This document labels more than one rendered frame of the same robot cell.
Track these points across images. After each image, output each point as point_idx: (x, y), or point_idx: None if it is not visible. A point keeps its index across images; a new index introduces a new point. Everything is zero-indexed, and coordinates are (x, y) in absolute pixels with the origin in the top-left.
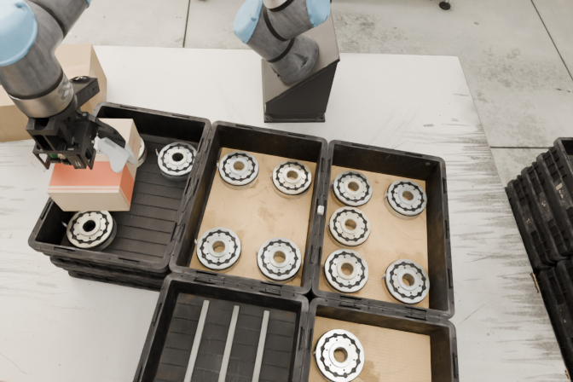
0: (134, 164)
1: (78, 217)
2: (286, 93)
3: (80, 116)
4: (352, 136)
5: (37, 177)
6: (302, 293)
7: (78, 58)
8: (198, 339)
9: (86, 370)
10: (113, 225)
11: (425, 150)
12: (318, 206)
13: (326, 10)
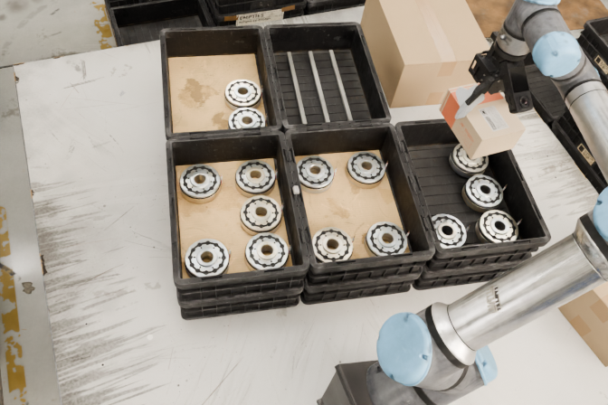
0: (459, 132)
1: (484, 162)
2: None
3: (497, 73)
4: (273, 390)
5: (558, 228)
6: (289, 129)
7: None
8: (348, 115)
9: (410, 117)
10: (455, 164)
11: (167, 403)
12: (299, 191)
13: (383, 339)
